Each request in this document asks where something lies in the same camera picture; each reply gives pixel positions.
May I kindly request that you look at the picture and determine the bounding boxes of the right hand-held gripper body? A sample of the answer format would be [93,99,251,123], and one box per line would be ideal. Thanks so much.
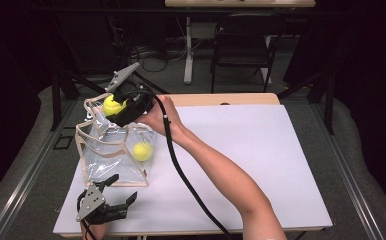
[104,61,155,128]

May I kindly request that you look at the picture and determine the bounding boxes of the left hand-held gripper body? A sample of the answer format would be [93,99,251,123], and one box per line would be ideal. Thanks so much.
[75,182,129,225]

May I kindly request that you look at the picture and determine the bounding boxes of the clear plastic bag beige trim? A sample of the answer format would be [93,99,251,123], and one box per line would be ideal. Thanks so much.
[74,93,157,188]

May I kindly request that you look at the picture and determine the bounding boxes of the person's left hand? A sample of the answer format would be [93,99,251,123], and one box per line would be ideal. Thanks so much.
[80,222,108,240]

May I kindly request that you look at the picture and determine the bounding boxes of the person's right hand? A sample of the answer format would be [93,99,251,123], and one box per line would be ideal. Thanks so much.
[135,94,186,145]

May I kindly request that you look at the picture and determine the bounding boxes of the black tripod leg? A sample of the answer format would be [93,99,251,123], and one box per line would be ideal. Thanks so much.
[134,70,169,95]

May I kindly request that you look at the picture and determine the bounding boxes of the black metal stand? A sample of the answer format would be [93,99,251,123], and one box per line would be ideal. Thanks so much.
[277,71,336,136]
[50,71,82,132]

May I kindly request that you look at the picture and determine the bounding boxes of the wooden table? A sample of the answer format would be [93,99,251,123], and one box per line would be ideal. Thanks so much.
[59,92,326,238]

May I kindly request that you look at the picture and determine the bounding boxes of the black chair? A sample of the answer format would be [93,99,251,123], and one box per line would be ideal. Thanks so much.
[210,13,287,94]

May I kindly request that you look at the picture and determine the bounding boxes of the white table mat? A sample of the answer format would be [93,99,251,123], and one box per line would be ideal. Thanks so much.
[52,104,334,235]

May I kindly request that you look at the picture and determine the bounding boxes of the wooden desk white legs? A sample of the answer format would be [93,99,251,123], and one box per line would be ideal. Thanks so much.
[164,0,316,85]

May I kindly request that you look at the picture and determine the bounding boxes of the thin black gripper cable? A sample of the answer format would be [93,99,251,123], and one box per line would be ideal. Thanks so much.
[76,191,99,240]

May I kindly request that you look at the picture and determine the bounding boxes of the bundle of floor cables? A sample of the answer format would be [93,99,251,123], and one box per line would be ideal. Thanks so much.
[129,39,187,74]

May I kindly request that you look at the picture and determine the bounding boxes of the black square floor frame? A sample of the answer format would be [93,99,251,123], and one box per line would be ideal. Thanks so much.
[53,134,74,150]

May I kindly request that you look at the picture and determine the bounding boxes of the thick black gripper cable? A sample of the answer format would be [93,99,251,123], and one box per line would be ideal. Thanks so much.
[124,89,235,240]

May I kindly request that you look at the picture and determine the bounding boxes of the aluminium floor rail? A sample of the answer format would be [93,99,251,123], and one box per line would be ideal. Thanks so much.
[314,99,385,240]
[0,99,77,240]

